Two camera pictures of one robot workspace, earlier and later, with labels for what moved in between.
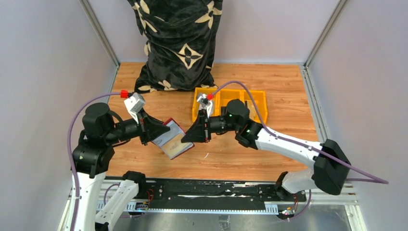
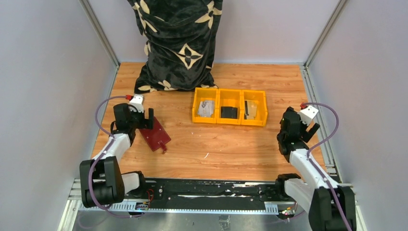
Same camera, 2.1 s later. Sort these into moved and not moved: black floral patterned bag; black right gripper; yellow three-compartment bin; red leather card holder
Moved: red leather card holder; black right gripper
Not moved: yellow three-compartment bin; black floral patterned bag
